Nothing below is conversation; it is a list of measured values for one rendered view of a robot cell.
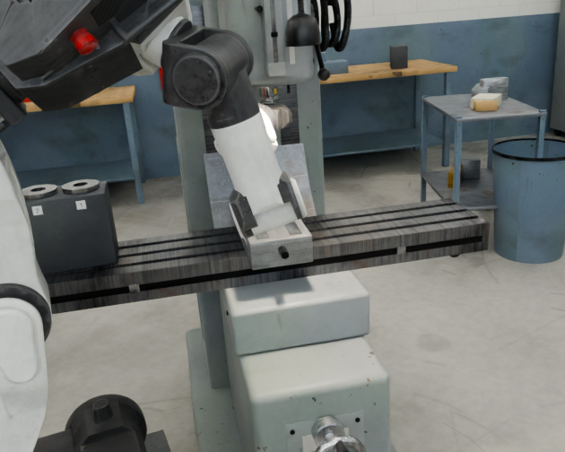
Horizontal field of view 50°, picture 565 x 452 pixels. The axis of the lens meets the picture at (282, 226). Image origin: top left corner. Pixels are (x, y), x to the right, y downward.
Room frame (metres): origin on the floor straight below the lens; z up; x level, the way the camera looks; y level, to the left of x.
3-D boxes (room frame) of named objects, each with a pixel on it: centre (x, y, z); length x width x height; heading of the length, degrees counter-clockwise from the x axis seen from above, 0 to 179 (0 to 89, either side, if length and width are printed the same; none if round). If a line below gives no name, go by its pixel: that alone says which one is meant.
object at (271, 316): (1.52, 0.01, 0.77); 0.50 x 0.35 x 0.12; 10
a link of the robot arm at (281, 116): (1.44, 0.03, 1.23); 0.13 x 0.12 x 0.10; 75
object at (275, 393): (1.50, 0.01, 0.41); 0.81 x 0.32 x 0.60; 10
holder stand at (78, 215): (1.44, 0.54, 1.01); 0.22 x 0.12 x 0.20; 102
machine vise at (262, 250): (1.49, 0.03, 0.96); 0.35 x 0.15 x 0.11; 10
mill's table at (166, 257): (1.51, 0.08, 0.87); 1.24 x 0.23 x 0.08; 100
